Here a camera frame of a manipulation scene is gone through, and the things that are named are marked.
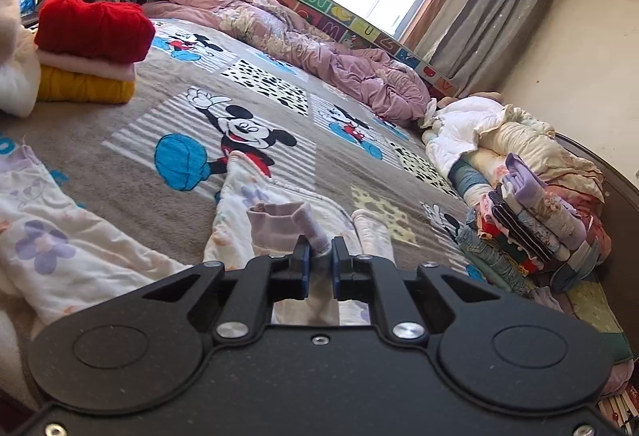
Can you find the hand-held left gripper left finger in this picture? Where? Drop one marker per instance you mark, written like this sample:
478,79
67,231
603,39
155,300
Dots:
302,269

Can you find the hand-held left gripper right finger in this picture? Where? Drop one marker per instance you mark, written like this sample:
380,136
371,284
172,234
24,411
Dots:
339,271

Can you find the cream floral pajama garment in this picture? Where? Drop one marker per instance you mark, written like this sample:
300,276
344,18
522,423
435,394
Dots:
75,246

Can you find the stack of folded clothes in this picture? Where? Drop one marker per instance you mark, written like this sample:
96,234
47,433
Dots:
529,226

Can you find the teal folded cloth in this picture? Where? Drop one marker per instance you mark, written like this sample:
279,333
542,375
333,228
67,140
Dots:
469,181

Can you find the cartoon mouse printed blanket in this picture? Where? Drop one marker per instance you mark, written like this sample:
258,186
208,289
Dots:
150,196

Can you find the white quilt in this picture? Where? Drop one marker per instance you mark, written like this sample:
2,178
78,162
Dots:
464,136

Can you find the pale lilac folded cloth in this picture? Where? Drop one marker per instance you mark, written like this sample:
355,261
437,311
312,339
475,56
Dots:
549,299

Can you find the purple floral quilt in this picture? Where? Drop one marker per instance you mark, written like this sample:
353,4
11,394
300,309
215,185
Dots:
309,46

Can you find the cream quilt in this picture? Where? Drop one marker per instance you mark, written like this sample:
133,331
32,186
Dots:
544,151

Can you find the colourful alphabet foam board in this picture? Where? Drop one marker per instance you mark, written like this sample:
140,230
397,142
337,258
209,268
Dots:
329,12

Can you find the yellow folded knit sweater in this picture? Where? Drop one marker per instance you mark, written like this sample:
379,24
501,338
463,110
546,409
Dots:
85,86

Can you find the pink folded garment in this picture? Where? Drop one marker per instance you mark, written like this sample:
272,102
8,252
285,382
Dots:
85,64

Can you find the grey curtain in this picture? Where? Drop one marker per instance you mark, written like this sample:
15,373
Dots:
489,12

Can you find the red folded sweater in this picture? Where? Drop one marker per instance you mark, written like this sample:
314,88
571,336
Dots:
95,24

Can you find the white folded garment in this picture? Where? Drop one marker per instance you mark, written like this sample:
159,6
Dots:
20,76

